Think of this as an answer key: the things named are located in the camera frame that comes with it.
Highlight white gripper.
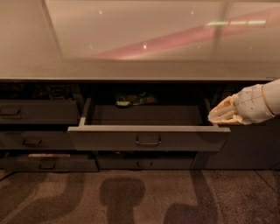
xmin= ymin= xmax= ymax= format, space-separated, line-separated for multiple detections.
xmin=208 ymin=84 xmax=275 ymax=125

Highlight grey drawer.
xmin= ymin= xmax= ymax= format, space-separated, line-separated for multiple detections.
xmin=0 ymin=100 xmax=80 ymax=124
xmin=0 ymin=155 xmax=99 ymax=172
xmin=0 ymin=131 xmax=74 ymax=150
xmin=96 ymin=156 xmax=193 ymax=170
xmin=68 ymin=98 xmax=230 ymax=152

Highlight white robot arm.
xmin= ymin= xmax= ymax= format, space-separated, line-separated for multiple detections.
xmin=208 ymin=80 xmax=280 ymax=125

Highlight green packet in drawer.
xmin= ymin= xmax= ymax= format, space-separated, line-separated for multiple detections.
xmin=115 ymin=92 xmax=158 ymax=108

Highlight dark items in left drawer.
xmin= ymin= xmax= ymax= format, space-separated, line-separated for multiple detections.
xmin=31 ymin=85 xmax=71 ymax=100

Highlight white item in bottom drawer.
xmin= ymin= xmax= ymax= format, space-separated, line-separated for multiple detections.
xmin=28 ymin=153 xmax=70 ymax=158

